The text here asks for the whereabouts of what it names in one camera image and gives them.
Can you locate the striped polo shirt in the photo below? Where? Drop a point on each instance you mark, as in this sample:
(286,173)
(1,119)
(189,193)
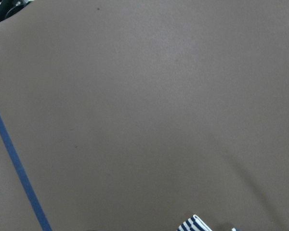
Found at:
(194,223)

